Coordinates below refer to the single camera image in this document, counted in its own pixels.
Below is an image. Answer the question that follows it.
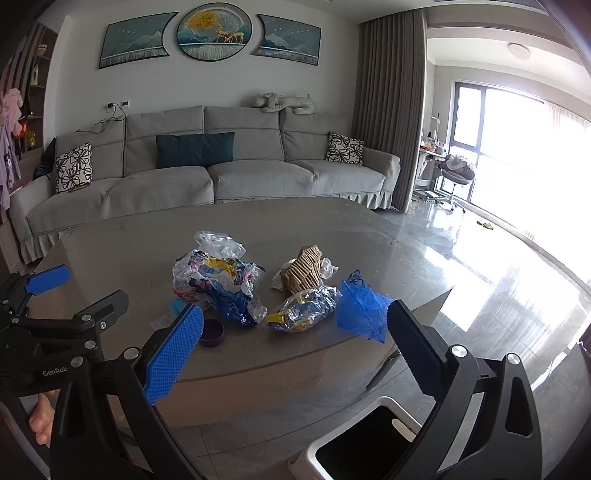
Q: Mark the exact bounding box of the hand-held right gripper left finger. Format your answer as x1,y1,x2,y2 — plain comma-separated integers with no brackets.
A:
50,305,206,480

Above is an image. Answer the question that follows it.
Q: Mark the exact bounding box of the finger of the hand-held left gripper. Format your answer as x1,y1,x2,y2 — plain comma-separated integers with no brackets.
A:
0,264,72,324
9,290,130,337

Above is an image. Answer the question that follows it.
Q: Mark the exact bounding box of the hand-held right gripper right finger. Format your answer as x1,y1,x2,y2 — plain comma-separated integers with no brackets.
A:
387,299,542,480

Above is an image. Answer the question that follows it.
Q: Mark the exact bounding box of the purple round lid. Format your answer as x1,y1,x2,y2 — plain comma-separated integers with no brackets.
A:
199,318,226,348

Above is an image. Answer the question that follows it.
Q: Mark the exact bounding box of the blue mesh bag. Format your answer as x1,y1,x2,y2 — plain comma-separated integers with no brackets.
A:
335,270,394,344

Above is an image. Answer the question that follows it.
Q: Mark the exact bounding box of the colourful printed plastic bag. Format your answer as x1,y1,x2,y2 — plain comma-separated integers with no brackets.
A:
172,249,267,328

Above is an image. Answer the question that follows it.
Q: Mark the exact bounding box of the blue yellow wrapper bag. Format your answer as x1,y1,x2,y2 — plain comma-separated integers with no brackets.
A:
264,285,341,332

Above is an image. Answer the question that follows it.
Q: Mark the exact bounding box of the clear plastic bag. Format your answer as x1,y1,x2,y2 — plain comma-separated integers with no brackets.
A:
194,231,246,260

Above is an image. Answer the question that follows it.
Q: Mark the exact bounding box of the white trash bin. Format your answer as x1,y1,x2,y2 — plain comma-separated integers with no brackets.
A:
287,396,437,480

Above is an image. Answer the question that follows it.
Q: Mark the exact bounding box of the metal table leg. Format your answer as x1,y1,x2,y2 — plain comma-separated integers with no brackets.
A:
366,350,402,391

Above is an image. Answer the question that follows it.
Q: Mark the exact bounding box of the floral black white cushion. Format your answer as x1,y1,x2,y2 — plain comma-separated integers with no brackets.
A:
324,132,365,165
54,142,93,195

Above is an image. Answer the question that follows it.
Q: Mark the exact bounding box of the purple hanging garment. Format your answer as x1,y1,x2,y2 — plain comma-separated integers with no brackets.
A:
0,124,22,209

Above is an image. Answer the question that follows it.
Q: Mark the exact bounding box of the brown corrugated paper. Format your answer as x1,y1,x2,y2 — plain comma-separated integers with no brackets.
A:
280,246,324,295

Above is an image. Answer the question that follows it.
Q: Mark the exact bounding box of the grey swivel stool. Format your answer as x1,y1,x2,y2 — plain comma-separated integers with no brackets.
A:
438,154,476,213

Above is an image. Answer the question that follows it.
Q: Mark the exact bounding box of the pink plush toy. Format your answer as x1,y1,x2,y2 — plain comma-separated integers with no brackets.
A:
0,88,25,134

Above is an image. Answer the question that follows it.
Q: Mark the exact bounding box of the white cluttered desk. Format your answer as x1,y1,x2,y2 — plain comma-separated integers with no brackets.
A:
413,115,448,202

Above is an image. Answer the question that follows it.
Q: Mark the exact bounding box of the teal cushion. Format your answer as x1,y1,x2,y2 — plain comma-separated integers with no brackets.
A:
156,132,235,169

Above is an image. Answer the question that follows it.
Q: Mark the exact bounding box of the grey fabric sofa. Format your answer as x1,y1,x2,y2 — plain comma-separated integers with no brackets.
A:
9,105,402,265

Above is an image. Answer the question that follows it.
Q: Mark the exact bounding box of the dark framed balcony window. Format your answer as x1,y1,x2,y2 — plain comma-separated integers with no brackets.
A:
450,82,546,205

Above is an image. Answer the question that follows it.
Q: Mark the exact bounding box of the white sheer curtain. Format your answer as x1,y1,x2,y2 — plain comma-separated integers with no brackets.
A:
544,98,591,252

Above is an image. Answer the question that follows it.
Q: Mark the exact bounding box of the grey brown curtain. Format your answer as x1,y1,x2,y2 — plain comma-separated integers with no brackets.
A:
351,9,428,213

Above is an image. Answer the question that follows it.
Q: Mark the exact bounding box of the grey plush toy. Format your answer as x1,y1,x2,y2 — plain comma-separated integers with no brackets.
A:
250,92,317,114

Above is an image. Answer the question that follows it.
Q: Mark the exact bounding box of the black charger cable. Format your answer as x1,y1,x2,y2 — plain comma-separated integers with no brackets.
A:
76,103,126,134

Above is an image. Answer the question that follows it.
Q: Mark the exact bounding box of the wooden wall shelf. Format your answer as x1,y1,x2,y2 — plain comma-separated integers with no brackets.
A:
0,23,58,232

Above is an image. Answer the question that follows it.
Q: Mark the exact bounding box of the curved teal wall picture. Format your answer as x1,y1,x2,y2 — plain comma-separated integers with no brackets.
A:
250,14,322,66
98,11,175,70

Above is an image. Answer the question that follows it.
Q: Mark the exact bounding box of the round deer wall picture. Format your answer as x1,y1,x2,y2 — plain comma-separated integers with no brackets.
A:
177,7,254,61

